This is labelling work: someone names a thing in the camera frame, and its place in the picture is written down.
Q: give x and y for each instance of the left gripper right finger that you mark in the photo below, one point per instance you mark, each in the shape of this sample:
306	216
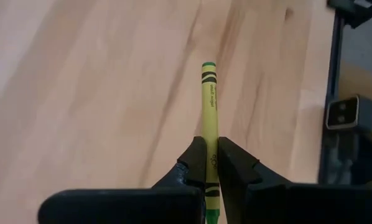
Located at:
298	205

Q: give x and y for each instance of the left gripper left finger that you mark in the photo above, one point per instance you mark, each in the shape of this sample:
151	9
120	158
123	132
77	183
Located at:
127	207

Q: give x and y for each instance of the black aluminium table frame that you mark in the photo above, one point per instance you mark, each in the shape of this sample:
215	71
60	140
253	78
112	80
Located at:
333	77

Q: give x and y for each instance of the yellow green crayon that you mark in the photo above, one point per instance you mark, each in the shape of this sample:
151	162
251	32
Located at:
209	102

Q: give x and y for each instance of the black drawer cabinet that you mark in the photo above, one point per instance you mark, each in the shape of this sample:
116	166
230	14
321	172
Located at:
360	15

